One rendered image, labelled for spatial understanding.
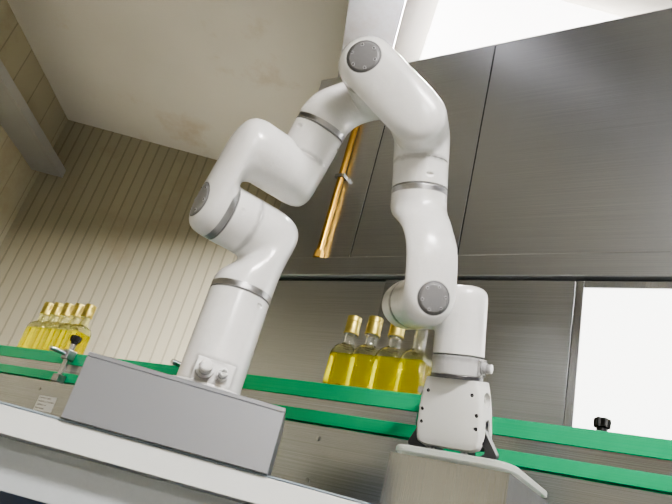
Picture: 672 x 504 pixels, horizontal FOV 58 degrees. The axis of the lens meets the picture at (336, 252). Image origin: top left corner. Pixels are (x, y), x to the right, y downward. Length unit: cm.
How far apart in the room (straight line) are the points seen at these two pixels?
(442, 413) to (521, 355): 50
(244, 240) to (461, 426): 41
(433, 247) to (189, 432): 39
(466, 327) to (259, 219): 34
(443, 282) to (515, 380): 57
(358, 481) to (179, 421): 43
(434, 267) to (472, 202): 83
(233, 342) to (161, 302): 316
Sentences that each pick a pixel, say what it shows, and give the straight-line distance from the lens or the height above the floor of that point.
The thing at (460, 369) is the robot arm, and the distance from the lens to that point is 89.
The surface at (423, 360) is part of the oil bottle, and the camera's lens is 128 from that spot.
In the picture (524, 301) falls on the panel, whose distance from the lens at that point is 143.
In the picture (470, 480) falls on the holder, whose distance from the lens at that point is 85.
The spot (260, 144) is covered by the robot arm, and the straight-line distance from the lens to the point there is 92.
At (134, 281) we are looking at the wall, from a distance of 411.
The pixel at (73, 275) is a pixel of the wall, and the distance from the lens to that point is 422.
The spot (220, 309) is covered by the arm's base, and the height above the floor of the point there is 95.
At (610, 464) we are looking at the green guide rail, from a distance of 113.
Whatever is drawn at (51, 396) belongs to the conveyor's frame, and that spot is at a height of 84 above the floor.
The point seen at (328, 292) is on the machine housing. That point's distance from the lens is 169.
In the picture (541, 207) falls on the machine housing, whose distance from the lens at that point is 157.
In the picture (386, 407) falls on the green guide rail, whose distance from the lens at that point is 115.
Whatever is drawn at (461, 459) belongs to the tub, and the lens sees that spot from 86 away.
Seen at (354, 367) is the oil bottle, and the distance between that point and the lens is 134.
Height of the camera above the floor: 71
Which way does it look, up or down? 24 degrees up
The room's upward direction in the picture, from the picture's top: 15 degrees clockwise
